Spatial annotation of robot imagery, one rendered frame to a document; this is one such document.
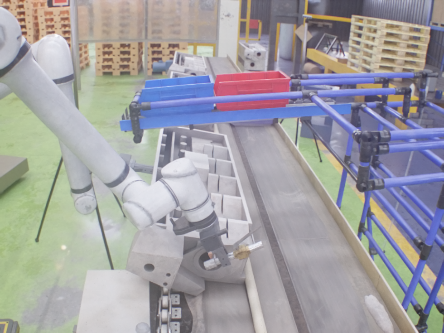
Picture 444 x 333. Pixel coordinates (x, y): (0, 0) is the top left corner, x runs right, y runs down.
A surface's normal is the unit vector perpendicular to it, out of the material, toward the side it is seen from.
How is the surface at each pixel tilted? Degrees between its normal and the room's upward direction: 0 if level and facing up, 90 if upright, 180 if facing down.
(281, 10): 90
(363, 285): 1
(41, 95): 92
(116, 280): 0
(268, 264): 0
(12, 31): 88
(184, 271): 40
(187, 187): 78
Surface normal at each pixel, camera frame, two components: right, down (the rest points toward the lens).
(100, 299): 0.04, -0.91
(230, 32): 0.07, 0.41
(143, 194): -0.19, -0.72
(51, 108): 0.54, 0.39
